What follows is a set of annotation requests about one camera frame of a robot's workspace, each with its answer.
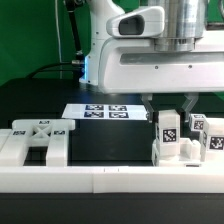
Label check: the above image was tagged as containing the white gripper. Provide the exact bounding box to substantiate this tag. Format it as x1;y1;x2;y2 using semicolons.
98;35;224;123

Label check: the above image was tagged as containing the white chair seat part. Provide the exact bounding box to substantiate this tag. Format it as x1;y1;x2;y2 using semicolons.
151;138;214;167

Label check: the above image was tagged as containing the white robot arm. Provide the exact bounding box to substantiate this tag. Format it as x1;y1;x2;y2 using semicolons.
81;0;224;121

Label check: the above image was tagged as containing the white chair back part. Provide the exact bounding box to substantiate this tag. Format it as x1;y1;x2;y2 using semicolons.
0;119;75;167

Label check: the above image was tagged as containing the white sheet with fiducial tags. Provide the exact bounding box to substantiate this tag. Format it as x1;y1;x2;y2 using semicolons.
62;104;146;120

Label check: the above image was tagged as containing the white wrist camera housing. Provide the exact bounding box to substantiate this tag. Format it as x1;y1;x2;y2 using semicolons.
106;6;165;38

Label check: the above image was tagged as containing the black cable bundle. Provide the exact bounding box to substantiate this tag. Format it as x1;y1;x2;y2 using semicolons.
24;0;88;80

